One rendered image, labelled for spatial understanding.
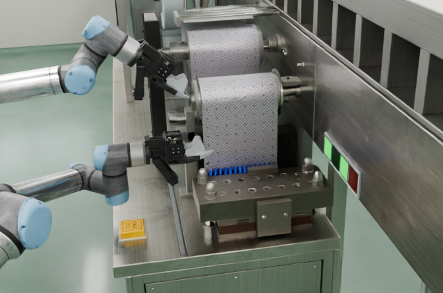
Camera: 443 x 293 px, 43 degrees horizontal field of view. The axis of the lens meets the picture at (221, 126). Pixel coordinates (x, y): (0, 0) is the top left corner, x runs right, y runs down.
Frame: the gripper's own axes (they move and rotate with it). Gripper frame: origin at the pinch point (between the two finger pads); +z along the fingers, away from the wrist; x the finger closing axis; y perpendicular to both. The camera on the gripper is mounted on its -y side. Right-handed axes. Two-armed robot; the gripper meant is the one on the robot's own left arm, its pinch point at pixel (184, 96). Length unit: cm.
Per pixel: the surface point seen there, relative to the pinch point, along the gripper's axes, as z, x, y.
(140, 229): 8.9, -17.3, -36.9
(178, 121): 4.4, 3.2, -8.2
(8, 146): -9, 264, -171
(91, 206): 43, 158, -128
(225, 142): 18.1, -4.9, -3.5
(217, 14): -0.4, 25.7, 24.4
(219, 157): 19.7, -4.9, -8.7
